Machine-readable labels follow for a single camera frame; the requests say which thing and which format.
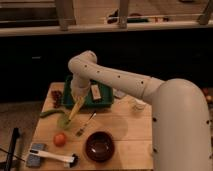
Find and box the yellow banana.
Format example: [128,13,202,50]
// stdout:
[69,98,84,121]

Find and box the white dish brush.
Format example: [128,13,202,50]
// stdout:
[29,149,78,168]

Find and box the orange fruit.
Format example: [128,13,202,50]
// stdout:
[53,133,67,147]

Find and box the blue sponge front left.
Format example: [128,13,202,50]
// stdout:
[25,143,47,168]

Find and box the green plastic tray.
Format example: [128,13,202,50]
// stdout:
[61,75,114,109]

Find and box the red grape bunch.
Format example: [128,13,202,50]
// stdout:
[51,90,62,108]

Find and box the dark red bowl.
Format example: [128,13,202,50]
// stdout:
[85,131,115,162]

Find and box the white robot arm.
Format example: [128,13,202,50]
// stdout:
[68,51,213,171]

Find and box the wooden block in tray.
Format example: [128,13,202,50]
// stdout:
[91,84,101,101]

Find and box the green bean pod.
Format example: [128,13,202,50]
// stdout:
[40,109,65,118]

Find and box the green plastic cup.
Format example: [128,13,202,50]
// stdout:
[57,114,71,130]

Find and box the white plastic cup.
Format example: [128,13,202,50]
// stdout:
[134,98,146,111]

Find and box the black stand on floor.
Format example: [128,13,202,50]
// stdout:
[4,127,20,171]

